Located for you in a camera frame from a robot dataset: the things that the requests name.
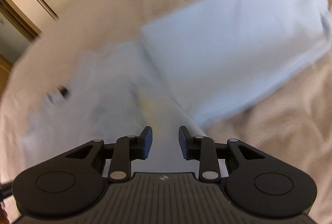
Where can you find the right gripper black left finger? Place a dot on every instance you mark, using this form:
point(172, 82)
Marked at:
point(125, 150)

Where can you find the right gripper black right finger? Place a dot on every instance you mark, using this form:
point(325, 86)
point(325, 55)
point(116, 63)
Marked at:
point(204, 150)

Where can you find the light blue t-shirt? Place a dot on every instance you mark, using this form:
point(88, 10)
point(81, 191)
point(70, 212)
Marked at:
point(208, 60)

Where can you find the white bed sheet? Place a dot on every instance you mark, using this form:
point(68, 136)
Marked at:
point(293, 123)

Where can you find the wooden framed glass door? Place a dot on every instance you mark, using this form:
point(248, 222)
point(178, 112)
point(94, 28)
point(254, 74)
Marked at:
point(17, 33)

